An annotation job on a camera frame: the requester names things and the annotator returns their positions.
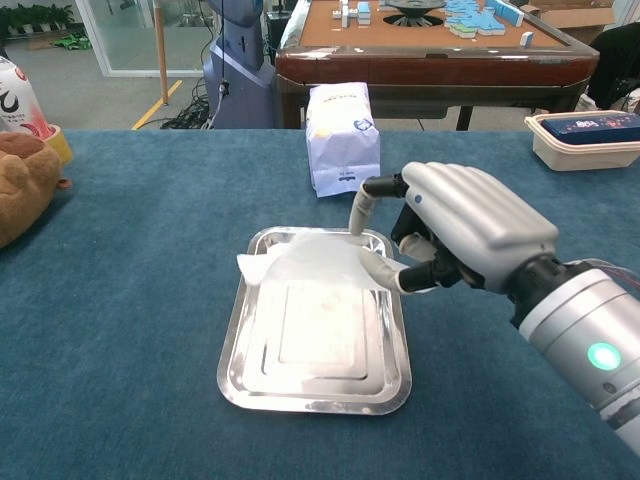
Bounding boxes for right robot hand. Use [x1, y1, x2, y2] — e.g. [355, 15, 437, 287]
[348, 160, 560, 296]

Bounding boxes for white paper sheet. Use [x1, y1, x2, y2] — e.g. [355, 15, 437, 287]
[235, 233, 401, 391]

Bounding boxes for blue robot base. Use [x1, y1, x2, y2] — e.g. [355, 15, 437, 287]
[202, 0, 277, 130]

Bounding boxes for silver metal tray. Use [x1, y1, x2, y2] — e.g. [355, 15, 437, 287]
[216, 225, 413, 417]

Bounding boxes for beige plastic container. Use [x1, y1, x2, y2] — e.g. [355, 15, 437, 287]
[523, 112, 640, 173]

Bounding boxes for dark blue box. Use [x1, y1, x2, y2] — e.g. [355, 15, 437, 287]
[542, 113, 640, 146]

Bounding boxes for white paper bag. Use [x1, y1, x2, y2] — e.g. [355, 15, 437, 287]
[305, 81, 382, 199]

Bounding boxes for brown mahjong table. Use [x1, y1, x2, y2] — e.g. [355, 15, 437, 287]
[274, 0, 601, 132]

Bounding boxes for heaped mahjong tile pile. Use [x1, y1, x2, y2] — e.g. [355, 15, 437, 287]
[444, 0, 506, 40]

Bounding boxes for long mahjong tile row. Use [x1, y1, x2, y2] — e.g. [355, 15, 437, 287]
[487, 0, 525, 27]

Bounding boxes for black clothing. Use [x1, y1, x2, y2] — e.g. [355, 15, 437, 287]
[587, 22, 640, 111]

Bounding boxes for black mahjong table dome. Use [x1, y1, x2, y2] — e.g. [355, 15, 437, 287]
[383, 0, 447, 26]

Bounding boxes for cardboard box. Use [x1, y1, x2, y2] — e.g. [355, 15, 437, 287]
[519, 0, 617, 46]

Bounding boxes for small mahjong tile cluster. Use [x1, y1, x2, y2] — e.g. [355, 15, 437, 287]
[332, 0, 374, 29]

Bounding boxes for orange wooden pole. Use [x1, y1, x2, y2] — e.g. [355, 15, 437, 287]
[152, 0, 170, 106]

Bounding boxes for blue table cloth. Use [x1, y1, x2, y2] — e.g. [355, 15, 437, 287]
[0, 129, 640, 480]

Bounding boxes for yellow cup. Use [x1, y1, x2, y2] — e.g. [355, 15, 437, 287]
[43, 124, 74, 166]

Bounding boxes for white framed glass partition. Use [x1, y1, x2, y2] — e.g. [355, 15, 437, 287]
[74, 0, 214, 79]

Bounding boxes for green floor object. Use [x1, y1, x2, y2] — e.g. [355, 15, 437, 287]
[52, 30, 92, 51]

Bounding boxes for brown plush toy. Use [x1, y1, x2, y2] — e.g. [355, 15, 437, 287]
[0, 130, 74, 250]

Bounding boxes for white red drink bottle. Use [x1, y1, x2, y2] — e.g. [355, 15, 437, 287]
[0, 55, 56, 141]

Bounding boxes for green potted plants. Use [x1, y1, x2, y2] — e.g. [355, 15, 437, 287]
[0, 3, 76, 36]

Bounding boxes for black floor cable bundle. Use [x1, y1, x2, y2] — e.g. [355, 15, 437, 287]
[159, 77, 217, 131]

